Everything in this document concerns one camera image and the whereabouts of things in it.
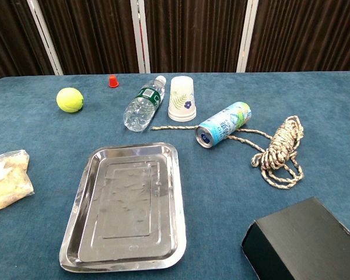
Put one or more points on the silver metal tray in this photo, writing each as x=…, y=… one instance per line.
x=125, y=207

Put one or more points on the clear plastic snack bag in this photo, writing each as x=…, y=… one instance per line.
x=6, y=183

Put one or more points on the white floral paper cup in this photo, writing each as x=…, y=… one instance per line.
x=182, y=99

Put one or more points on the clear plastic water bottle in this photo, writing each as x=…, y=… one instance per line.
x=143, y=106

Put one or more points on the light blue drink can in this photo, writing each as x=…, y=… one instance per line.
x=224, y=122

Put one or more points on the blue table cloth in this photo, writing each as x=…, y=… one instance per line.
x=221, y=204

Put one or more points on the small red cap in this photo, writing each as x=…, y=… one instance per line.
x=113, y=81

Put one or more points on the dark brown slatted partition panel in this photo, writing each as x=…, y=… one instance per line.
x=90, y=35
x=306, y=35
x=14, y=35
x=195, y=35

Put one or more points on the yellow tennis ball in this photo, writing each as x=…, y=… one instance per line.
x=69, y=99

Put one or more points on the black cardboard box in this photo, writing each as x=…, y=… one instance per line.
x=303, y=245

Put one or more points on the white partition frame post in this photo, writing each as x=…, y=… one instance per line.
x=140, y=36
x=45, y=38
x=247, y=36

